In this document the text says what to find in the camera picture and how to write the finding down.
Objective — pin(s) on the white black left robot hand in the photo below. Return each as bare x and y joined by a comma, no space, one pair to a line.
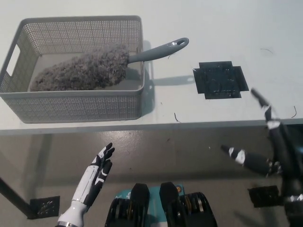
91,184

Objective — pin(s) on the grey fluffy duster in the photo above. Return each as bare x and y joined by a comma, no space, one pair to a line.
90,68

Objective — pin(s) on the black perforated floor plate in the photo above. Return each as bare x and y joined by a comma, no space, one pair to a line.
265,196
46,206

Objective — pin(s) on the black table leg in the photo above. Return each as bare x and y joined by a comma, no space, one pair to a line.
16,196

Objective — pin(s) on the grey perforated plastic basket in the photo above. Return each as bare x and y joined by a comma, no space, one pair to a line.
71,104

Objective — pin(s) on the thin dark thread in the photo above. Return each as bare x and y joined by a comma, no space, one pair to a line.
171,56
177,118
267,49
295,113

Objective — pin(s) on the black tape patch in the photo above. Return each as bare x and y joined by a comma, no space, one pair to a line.
220,80

